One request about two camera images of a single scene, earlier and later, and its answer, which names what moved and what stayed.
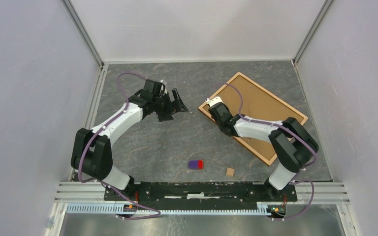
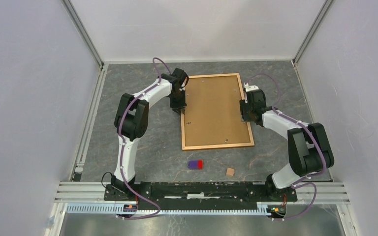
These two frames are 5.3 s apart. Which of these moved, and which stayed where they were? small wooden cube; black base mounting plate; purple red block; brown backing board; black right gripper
Moved: black right gripper; brown backing board
Stayed: small wooden cube; purple red block; black base mounting plate
